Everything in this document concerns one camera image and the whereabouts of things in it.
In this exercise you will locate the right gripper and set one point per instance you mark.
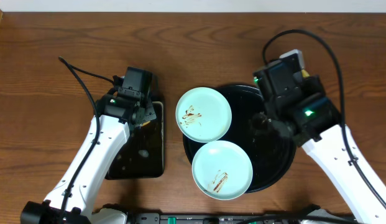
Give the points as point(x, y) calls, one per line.
point(274, 125)

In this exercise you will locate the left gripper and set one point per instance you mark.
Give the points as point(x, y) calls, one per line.
point(148, 115)

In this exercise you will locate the light blue plate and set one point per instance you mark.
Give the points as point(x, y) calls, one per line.
point(222, 170)
point(203, 114)

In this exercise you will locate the green yellow sponge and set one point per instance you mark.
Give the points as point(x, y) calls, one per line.
point(145, 123)

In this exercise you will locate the yellow plate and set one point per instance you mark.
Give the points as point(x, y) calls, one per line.
point(305, 74)

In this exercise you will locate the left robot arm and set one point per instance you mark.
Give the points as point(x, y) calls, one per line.
point(111, 150)

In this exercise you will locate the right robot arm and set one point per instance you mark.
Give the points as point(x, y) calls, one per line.
point(299, 110)

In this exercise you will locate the black round tray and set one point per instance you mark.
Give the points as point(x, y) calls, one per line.
point(270, 155)

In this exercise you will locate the black rectangular tray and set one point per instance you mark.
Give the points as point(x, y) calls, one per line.
point(143, 156)

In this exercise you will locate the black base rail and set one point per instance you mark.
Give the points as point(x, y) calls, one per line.
point(156, 218)

